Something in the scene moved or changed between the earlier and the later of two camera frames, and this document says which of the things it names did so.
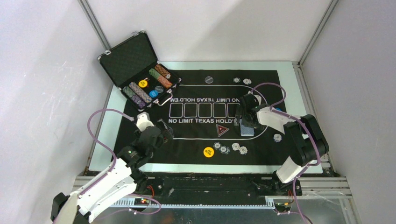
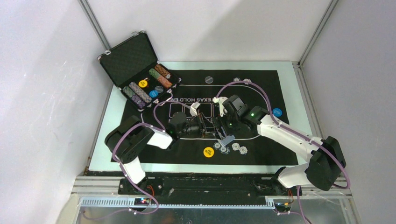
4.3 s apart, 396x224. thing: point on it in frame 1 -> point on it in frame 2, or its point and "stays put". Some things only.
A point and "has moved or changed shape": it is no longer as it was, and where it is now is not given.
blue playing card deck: (246, 131) has moved or changed shape
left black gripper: (167, 129) -> (209, 129)
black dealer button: (208, 80) stays put
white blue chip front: (235, 146) stays put
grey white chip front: (224, 150) stays put
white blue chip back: (247, 81) stays put
